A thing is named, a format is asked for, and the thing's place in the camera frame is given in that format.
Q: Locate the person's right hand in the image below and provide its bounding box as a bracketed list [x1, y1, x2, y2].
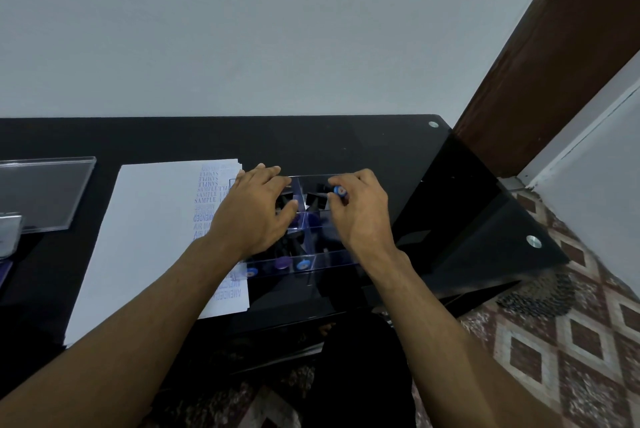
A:
[327, 168, 402, 269]

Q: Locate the person's black clothing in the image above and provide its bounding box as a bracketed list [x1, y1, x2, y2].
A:
[300, 312, 418, 428]

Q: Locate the clear acrylic organizer box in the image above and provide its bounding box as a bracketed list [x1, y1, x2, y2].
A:
[227, 173, 372, 289]

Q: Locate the person's left forearm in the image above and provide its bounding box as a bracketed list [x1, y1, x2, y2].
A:
[0, 235, 251, 428]

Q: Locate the person's left hand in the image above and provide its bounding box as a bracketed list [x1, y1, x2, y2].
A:
[207, 164, 300, 264]

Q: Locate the brown wooden door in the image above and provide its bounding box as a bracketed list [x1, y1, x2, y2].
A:
[452, 0, 640, 179]

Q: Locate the person's right forearm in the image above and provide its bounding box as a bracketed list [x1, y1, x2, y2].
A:
[360, 250, 563, 428]

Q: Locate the stack of white paper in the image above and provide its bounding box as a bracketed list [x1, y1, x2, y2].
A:
[63, 158, 251, 348]

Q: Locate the dark beaded floor pile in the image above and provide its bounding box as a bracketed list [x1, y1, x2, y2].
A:
[496, 274, 577, 318]

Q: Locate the clear acrylic sign holder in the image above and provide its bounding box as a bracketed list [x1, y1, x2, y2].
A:
[0, 156, 97, 234]

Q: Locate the grey flat device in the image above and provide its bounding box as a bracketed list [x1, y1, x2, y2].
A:
[0, 214, 24, 260]

